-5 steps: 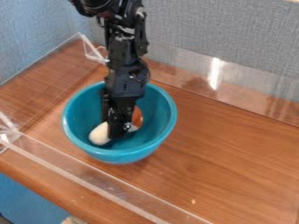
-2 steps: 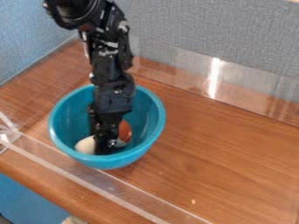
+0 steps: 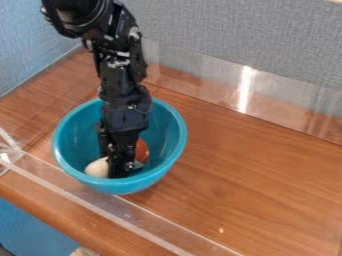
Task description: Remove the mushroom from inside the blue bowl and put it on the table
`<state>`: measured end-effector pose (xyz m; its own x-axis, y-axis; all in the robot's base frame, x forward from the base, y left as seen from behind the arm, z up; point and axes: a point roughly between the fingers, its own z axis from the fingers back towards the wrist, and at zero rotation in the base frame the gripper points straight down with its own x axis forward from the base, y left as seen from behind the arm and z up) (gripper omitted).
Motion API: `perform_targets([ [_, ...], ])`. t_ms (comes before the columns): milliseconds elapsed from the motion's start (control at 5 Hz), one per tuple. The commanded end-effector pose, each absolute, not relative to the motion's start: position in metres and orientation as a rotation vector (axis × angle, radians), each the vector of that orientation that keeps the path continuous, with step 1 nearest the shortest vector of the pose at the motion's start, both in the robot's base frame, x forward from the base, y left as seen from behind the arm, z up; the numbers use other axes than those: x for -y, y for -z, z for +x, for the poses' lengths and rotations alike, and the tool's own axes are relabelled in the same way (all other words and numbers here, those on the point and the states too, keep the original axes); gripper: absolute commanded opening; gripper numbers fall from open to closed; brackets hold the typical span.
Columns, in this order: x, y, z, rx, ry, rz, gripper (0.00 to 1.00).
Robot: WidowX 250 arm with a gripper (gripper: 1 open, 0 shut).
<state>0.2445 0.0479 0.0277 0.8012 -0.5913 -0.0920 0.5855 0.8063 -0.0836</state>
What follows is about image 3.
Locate clear acrylic front barrier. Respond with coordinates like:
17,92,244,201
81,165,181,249
0,150,243,256

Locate blue plastic bowl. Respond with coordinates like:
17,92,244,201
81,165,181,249
50,97,188,196

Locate clear acrylic left barrier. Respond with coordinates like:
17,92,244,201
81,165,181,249
0,49,99,148

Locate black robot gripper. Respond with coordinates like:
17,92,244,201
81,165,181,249
96,86,152,178

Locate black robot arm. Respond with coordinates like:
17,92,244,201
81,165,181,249
40,0,152,178

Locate clear acrylic back barrier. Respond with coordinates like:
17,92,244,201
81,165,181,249
143,40,342,145

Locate clear acrylic barrier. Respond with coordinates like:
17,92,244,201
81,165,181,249
0,150,243,256
0,49,99,148
143,40,342,145

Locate white brown toy mushroom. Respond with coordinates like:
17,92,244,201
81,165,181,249
84,139,149,178

